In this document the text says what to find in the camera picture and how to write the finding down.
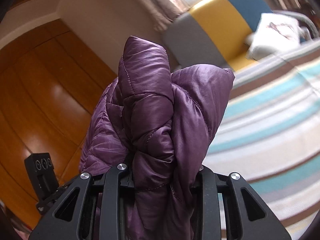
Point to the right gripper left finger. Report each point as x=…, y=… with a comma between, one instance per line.
x=91, y=207

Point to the wooden wardrobe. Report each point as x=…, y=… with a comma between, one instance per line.
x=51, y=83

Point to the grey round baby nest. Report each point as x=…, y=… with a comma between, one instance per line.
x=308, y=30

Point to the striped bed sheet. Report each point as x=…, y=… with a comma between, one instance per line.
x=270, y=134

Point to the grey yellow blue headboard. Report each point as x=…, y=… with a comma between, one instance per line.
x=214, y=32

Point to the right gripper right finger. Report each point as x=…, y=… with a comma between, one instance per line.
x=246, y=215

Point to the purple down jacket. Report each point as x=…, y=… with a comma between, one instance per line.
x=164, y=122

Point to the white printed pillow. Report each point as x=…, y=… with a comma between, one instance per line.
x=276, y=33

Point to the patterned pink curtain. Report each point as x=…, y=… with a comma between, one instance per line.
x=164, y=12

